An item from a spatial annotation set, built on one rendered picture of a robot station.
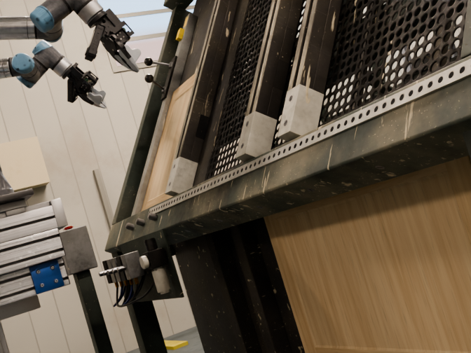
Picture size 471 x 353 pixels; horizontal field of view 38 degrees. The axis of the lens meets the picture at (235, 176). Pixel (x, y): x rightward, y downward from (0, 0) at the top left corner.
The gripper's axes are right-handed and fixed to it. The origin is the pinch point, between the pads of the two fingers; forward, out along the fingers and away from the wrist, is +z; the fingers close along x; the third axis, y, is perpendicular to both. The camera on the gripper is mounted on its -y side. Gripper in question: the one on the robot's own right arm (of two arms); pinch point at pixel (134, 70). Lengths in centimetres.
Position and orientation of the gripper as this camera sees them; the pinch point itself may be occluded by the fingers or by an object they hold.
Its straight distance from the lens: 224.8
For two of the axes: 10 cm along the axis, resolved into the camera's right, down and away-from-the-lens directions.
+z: 6.5, 7.4, 1.6
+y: 6.2, -6.4, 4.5
